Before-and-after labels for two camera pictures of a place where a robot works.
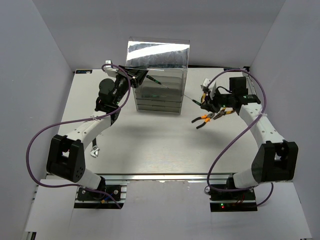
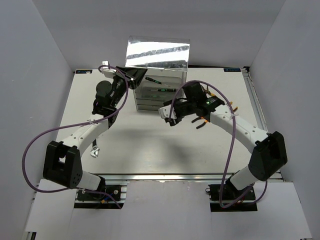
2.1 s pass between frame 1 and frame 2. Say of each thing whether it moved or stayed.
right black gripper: moved
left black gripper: stayed
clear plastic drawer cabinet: stayed
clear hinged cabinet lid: stayed
